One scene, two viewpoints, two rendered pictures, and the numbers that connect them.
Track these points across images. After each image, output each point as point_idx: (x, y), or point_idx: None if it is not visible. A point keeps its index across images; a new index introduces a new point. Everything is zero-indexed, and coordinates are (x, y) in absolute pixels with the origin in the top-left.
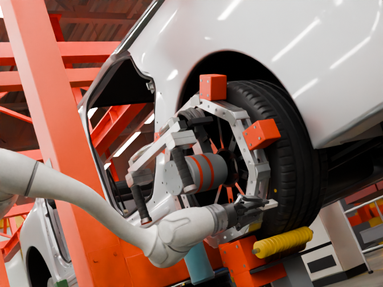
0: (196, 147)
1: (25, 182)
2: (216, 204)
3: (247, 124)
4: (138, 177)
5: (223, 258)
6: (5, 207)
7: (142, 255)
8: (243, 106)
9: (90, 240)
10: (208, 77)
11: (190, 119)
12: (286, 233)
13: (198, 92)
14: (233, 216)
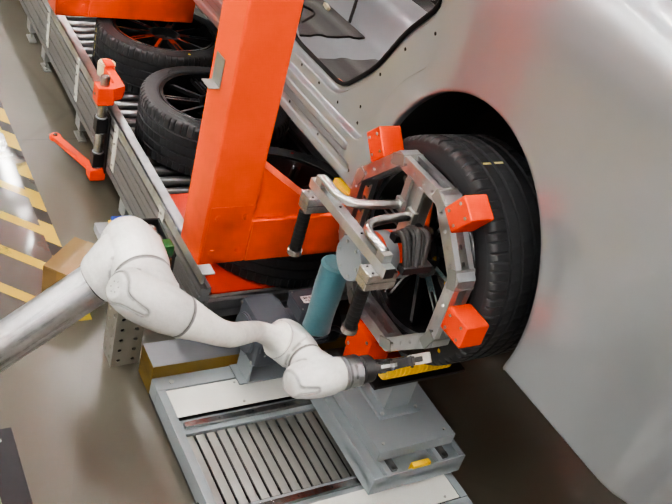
0: (404, 225)
1: (172, 335)
2: (361, 366)
3: (463, 296)
4: (315, 208)
5: None
6: None
7: (274, 221)
8: (480, 263)
9: (223, 195)
10: (469, 217)
11: (403, 270)
12: None
13: (459, 163)
14: (369, 381)
